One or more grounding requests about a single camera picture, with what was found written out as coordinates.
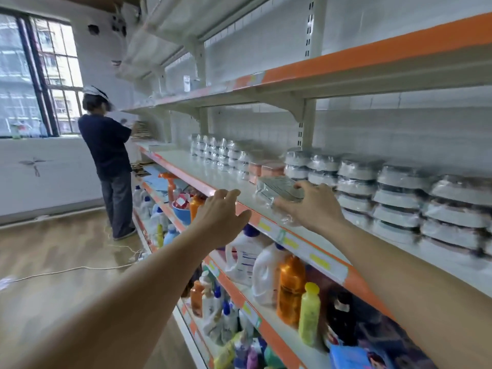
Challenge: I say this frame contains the person's right hand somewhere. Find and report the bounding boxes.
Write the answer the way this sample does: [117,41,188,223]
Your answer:
[273,180,347,239]

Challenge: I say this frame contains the yellow plastic bottle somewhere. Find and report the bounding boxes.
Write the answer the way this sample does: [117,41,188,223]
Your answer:
[297,281,322,347]

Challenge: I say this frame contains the person's right forearm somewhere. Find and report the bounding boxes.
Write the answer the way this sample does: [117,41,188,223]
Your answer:
[326,222,492,369]

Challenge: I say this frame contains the wide orange plastic bottle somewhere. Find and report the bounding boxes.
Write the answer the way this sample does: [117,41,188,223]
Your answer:
[276,255,308,328]

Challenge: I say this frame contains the stack of flat cartons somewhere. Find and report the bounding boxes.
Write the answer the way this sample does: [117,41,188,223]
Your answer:
[130,118,155,144]

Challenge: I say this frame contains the thin white floor cable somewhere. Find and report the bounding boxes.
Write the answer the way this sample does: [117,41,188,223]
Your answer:
[0,256,144,294]

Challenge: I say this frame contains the white label green arrow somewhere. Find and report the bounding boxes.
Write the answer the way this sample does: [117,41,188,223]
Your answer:
[222,72,267,91]

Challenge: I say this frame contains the white jug blue cap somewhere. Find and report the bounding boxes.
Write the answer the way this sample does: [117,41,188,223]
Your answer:
[251,241,290,306]
[223,224,267,286]

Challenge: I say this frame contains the blue product pack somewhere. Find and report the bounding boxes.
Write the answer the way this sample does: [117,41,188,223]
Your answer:
[328,342,386,369]

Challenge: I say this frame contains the orange lid plastic box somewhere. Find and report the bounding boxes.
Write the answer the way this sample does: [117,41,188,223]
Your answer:
[260,159,288,180]

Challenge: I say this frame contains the orange metal store shelving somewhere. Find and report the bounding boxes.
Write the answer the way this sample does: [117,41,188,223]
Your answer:
[115,0,492,369]

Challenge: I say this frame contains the large black framed window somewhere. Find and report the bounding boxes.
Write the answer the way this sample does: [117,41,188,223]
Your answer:
[0,10,86,140]

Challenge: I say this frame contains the blue tub of red packets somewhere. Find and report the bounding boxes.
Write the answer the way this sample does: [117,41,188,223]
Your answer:
[170,193,194,227]

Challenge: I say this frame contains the yellow shelf price label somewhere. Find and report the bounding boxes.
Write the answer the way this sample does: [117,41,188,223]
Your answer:
[306,249,352,286]
[253,214,288,243]
[280,232,305,255]

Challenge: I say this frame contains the stacks of pink-lid soap dishes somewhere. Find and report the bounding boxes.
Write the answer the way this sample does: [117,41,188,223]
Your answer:
[372,162,492,258]

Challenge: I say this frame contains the person's left forearm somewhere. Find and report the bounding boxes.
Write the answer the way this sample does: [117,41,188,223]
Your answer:
[11,234,212,369]

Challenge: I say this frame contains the person's left hand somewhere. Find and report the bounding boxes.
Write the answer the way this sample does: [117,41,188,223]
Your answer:
[188,188,253,251]

